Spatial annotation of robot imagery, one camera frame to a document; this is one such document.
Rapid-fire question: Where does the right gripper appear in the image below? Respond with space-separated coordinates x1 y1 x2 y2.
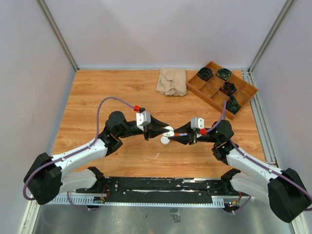
169 122 220 145

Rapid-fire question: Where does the white earbud charging case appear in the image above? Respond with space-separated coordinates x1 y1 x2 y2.
160 136 170 145

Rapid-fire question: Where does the white round case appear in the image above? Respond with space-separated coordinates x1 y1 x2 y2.
163 126 175 137

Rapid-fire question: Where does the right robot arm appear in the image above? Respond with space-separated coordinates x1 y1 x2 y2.
164 117 312 223

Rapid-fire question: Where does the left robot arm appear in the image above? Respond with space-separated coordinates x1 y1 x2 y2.
23 111 168 205

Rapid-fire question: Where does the beige folded cloth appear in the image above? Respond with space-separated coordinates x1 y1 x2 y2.
156 68 187 97

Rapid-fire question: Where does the dark rolled sock bottom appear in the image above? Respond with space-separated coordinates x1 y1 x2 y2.
222 95 241 116

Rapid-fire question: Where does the wooden compartment tray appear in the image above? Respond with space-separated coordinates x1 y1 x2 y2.
186 61 258 120

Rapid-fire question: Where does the dark rolled sock top-left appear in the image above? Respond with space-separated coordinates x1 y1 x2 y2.
197 67 213 82

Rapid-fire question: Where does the dark rolled sock middle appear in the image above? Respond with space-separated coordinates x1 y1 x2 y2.
219 81 237 97

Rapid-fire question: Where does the dark rolled sock top-right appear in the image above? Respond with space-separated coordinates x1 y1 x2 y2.
216 68 233 81

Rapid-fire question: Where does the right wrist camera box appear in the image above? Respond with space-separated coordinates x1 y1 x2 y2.
191 117 205 130

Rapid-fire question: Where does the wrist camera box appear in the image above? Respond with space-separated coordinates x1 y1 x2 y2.
136 111 151 129
191 117 205 130

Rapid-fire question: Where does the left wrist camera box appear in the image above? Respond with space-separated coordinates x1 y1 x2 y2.
136 111 151 129

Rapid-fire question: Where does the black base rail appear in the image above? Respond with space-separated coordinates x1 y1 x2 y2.
75 177 239 205

